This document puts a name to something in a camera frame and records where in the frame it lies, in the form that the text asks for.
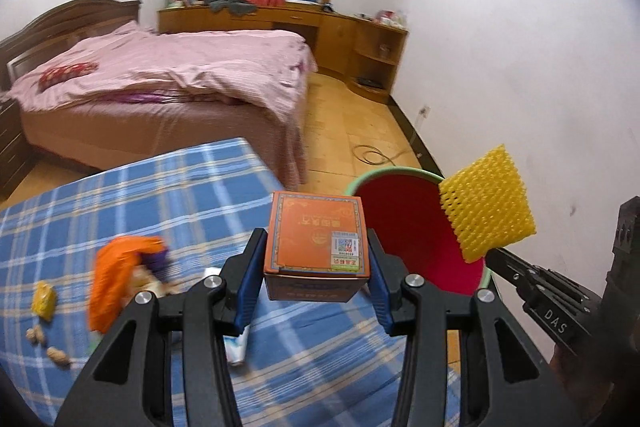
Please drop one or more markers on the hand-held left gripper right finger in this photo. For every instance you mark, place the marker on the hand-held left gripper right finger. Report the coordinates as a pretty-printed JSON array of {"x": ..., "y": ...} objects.
[{"x": 381, "y": 297}]

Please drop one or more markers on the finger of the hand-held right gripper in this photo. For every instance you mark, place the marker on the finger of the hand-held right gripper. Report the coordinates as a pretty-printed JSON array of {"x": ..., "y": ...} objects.
[{"x": 510, "y": 269}]

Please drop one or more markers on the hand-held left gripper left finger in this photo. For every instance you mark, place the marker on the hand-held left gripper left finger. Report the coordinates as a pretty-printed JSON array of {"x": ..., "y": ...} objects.
[{"x": 245, "y": 302}]

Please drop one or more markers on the yellow foam net sleeve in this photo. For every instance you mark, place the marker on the yellow foam net sleeve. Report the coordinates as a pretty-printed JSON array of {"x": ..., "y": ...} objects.
[{"x": 487, "y": 202}]

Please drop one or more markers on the red bin with green rim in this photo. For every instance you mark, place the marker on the red bin with green rim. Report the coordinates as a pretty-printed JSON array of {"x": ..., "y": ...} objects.
[{"x": 400, "y": 217}]

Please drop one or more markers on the orange cardboard box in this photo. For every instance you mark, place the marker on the orange cardboard box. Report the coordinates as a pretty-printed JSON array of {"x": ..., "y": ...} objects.
[{"x": 315, "y": 237}]

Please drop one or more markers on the purple wrapper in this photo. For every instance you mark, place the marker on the purple wrapper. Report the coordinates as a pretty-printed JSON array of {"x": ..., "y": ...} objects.
[{"x": 157, "y": 261}]

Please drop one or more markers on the white tube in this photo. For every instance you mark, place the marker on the white tube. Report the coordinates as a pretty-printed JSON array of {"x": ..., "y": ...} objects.
[{"x": 235, "y": 349}]

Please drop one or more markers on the blue plaid tablecloth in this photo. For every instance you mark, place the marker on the blue plaid tablecloth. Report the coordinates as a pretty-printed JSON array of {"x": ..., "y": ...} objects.
[{"x": 310, "y": 357}]

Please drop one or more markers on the beige crumpled wrapper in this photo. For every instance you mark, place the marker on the beige crumpled wrapper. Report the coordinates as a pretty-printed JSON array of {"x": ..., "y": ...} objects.
[{"x": 150, "y": 282}]

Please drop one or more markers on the orange plastic bag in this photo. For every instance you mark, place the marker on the orange plastic bag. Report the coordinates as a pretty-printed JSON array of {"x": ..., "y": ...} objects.
[{"x": 112, "y": 279}]

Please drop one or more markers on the dark wooden bed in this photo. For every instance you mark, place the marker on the dark wooden bed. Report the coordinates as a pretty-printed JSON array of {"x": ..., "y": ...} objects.
[{"x": 150, "y": 132}]

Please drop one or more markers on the peanut in shell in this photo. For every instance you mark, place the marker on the peanut in shell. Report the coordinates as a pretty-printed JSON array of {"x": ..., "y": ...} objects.
[
  {"x": 35, "y": 335},
  {"x": 57, "y": 356}
]

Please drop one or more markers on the yellow snack wrapper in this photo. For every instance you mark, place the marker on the yellow snack wrapper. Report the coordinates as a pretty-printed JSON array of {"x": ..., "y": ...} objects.
[{"x": 44, "y": 302}]

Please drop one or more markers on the black shelf device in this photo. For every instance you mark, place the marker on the black shelf device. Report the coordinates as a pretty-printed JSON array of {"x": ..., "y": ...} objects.
[{"x": 369, "y": 82}]

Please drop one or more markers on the purple cloth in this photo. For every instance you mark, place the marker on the purple cloth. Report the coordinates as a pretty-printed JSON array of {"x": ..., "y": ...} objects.
[{"x": 142, "y": 98}]

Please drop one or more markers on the glass jar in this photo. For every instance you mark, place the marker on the glass jar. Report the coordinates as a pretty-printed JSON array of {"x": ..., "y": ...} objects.
[{"x": 385, "y": 51}]

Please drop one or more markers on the pink striped quilt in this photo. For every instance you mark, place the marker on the pink striped quilt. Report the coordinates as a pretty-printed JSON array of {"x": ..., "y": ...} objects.
[{"x": 175, "y": 62}]

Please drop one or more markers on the wooden desk unit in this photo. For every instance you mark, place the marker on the wooden desk unit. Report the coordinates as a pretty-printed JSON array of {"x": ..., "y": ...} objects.
[{"x": 340, "y": 42}]

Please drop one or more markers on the pink and white bags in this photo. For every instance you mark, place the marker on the pink and white bags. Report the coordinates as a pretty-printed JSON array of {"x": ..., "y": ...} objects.
[{"x": 390, "y": 18}]

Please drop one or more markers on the dark wooden nightstand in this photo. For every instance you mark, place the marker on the dark wooden nightstand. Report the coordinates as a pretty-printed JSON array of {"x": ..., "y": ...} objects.
[{"x": 10, "y": 152}]

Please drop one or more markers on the red patterned pillow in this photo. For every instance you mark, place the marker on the red patterned pillow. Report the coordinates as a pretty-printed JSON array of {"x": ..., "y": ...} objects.
[{"x": 67, "y": 74}]

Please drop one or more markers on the dark clothes pile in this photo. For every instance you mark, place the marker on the dark clothes pile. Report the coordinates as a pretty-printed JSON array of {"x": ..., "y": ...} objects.
[{"x": 230, "y": 3}]

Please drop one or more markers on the wall socket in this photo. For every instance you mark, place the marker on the wall socket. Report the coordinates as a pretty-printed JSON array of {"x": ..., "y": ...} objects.
[{"x": 425, "y": 111}]

